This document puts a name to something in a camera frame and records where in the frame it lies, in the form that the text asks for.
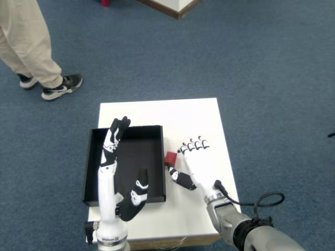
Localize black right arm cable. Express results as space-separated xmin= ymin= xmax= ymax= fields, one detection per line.
xmin=214 ymin=179 xmax=285 ymax=225

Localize black white sneaker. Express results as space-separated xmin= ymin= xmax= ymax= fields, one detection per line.
xmin=17 ymin=74 xmax=39 ymax=89
xmin=41 ymin=74 xmax=83 ymax=101

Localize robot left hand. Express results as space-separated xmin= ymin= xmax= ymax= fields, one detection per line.
xmin=97 ymin=116 xmax=149 ymax=243

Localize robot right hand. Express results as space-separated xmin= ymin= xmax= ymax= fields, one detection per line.
xmin=165 ymin=135 xmax=231 ymax=203

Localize white square table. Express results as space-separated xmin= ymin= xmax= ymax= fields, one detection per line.
xmin=85 ymin=98 xmax=242 ymax=248

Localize black left wrist connector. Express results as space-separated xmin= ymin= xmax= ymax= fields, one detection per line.
xmin=84 ymin=221 xmax=100 ymax=246

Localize red cube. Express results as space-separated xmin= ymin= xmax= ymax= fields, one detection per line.
xmin=164 ymin=151 xmax=179 ymax=168

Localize beige trousers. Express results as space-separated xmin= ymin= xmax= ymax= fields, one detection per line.
xmin=0 ymin=0 xmax=63 ymax=89

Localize black open box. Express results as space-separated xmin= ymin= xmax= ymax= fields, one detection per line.
xmin=82 ymin=124 xmax=167 ymax=207

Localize white wood-edged furniture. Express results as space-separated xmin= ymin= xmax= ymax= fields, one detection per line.
xmin=137 ymin=0 xmax=202 ymax=20

